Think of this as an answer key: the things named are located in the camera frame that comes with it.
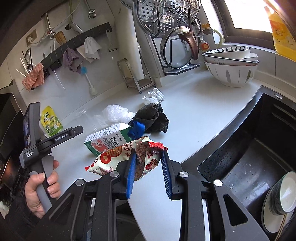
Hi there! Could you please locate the steel steamer tray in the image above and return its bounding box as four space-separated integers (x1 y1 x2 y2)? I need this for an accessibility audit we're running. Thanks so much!
132 0 201 38

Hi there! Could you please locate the white plastic bag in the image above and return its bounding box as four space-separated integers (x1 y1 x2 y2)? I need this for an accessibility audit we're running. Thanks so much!
94 104 135 129

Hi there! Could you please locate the white cutting board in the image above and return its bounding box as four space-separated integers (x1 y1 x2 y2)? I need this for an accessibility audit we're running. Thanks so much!
114 1 144 80

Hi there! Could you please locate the green white milk carton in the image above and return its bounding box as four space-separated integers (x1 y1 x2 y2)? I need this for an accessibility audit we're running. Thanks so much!
84 123 132 157

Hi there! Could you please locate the yellow green seasoning pouch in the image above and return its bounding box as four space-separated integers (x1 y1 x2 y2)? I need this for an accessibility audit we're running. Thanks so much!
41 105 63 136

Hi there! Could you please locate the black lid rack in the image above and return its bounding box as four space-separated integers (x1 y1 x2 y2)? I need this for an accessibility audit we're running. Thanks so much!
132 6 204 76

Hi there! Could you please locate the metal cutting board stand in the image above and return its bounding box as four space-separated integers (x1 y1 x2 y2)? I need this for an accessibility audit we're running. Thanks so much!
117 58 156 94

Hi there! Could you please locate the red white snack bag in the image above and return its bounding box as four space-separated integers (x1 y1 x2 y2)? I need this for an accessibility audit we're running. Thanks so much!
85 136 168 181

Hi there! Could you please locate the person's left hand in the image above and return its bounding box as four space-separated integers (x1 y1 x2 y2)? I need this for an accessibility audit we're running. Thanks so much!
25 160 61 219

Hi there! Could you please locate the yellow detergent bottle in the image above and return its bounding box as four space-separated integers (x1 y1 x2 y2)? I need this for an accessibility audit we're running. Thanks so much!
264 6 296 61

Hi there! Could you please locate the white peeler on wall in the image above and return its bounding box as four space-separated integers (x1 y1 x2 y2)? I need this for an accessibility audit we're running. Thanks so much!
106 29 117 52

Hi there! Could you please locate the black cloth rag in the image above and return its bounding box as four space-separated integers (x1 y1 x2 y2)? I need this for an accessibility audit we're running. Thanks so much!
132 103 169 133

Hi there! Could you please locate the pot lid with brown handle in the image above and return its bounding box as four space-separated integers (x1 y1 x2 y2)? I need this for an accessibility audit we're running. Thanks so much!
159 26 199 69

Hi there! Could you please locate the blue white bottle brush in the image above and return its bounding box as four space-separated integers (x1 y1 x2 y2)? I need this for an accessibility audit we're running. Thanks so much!
81 66 98 96

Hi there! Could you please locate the pink cloth on rack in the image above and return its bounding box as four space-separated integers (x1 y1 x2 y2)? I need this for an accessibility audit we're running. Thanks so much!
22 63 45 91

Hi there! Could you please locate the black wall hook rail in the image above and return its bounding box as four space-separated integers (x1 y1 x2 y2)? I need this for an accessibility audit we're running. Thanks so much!
41 22 112 79

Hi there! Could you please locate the white cloth on rail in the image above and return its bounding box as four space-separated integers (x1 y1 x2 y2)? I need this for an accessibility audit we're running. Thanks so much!
76 37 101 63

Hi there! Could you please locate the white paper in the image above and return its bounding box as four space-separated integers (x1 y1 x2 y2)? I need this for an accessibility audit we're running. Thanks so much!
142 88 165 105

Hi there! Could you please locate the gas valve with hose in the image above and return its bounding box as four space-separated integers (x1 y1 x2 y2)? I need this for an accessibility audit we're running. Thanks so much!
200 23 224 53

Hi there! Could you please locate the black kitchen sink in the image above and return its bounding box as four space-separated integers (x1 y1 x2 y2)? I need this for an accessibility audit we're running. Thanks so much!
180 85 296 241

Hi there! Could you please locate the purple cloth on rail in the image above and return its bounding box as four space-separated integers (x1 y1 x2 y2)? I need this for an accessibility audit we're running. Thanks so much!
63 48 82 73

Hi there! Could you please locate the top leaf pattern bowl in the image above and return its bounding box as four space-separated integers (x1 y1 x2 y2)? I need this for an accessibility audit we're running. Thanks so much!
204 46 251 59

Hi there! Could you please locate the white blue rim bowl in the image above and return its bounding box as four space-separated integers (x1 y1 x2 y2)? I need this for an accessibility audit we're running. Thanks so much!
202 53 259 66

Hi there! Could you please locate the white leaf pattern bowl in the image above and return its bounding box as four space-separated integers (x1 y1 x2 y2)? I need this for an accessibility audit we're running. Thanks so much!
205 62 257 87

